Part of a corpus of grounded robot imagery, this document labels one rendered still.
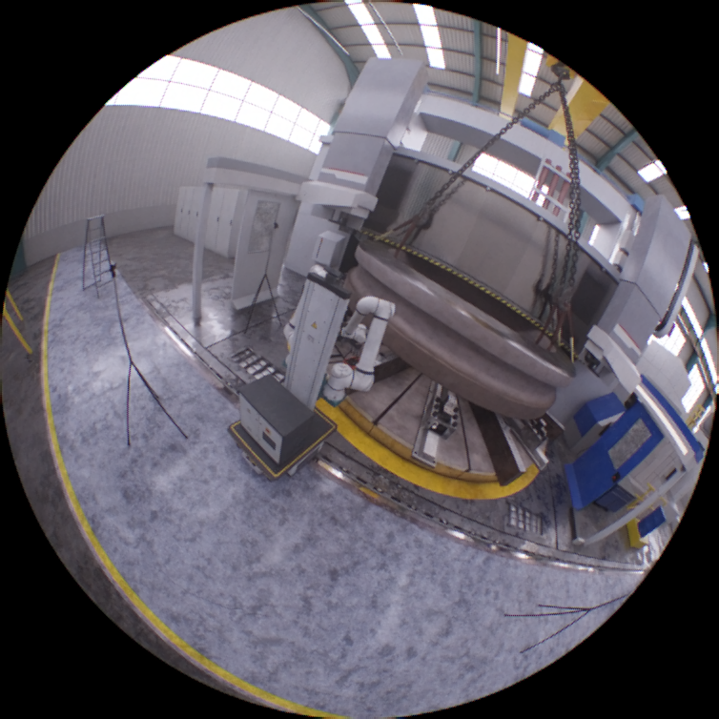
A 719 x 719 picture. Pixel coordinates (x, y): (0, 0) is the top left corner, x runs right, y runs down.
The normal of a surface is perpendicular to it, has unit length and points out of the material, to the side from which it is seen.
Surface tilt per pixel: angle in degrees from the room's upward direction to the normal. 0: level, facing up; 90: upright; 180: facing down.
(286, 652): 0
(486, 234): 90
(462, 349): 90
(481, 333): 90
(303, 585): 0
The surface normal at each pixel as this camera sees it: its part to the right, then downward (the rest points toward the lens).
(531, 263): -0.41, 0.41
